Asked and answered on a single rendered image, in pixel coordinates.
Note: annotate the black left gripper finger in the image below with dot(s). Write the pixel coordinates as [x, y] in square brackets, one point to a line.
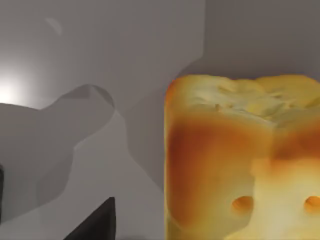
[101, 222]

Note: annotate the golden brown bread loaf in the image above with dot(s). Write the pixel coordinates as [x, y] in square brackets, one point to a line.
[237, 162]

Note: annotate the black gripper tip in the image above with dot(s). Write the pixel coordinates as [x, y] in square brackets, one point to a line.
[1, 190]

